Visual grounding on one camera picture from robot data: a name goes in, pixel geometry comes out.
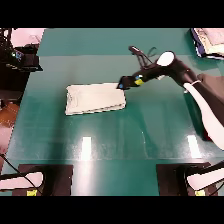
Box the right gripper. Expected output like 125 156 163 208
116 73 146 91

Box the white T-shirt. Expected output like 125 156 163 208
64 82 127 117

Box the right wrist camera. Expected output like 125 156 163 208
128 45 158 70

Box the black cable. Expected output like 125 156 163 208
0 153 44 197

